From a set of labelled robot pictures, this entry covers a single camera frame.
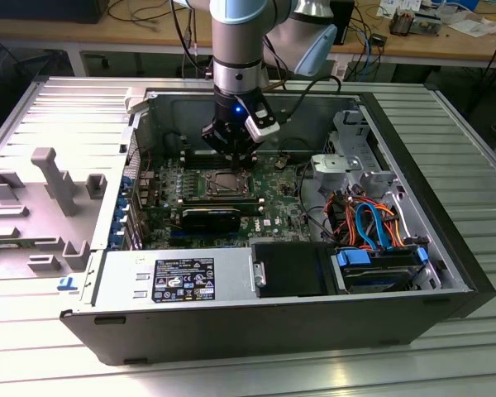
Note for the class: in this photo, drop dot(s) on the silver CPU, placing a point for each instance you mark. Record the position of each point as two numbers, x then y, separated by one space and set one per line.
227 183

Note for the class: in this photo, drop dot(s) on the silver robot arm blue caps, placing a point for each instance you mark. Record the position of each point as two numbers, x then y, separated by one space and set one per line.
235 45

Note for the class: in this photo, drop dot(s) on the metal CPU socket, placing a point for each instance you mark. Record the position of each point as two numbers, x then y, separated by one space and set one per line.
204 190

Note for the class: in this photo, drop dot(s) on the silver coin battery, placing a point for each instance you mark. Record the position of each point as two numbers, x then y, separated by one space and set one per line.
279 163

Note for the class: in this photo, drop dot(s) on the green RAM stick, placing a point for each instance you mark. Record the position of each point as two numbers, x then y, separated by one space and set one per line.
219 201
0 245

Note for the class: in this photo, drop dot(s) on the green motherboard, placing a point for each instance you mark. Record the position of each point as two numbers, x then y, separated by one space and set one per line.
281 194

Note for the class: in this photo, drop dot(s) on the pale grey case latch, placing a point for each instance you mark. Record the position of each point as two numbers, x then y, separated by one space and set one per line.
134 99

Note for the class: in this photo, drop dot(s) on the black desktop device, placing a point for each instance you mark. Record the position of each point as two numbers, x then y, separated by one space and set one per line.
346 20

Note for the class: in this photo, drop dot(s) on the small black device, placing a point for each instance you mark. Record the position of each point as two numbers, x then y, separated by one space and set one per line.
378 40

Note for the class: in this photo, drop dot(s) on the silver power supply with label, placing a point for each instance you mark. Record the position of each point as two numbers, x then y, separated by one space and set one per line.
120 269

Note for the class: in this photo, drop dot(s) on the small copper coil device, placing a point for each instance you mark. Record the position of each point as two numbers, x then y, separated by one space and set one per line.
402 24

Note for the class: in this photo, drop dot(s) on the wooden desk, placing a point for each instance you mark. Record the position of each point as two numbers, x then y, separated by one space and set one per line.
417 47

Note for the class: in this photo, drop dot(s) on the white printed paper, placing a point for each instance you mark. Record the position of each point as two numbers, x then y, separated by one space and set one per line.
397 7

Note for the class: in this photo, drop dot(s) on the black and grey PC case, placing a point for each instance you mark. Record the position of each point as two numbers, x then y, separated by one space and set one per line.
231 331

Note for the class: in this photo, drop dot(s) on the hard disk in blue carrier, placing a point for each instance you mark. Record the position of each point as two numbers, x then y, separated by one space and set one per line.
372 281

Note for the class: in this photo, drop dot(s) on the black monitor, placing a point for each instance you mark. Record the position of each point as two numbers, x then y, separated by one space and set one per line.
45 10

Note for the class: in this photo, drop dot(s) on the grey parts rack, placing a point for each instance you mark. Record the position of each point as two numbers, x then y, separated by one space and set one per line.
37 231

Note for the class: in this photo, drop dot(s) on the blue T-shaped part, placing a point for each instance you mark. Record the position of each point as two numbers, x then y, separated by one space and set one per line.
68 283

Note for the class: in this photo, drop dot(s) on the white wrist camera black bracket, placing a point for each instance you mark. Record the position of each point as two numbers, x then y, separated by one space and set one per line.
264 131

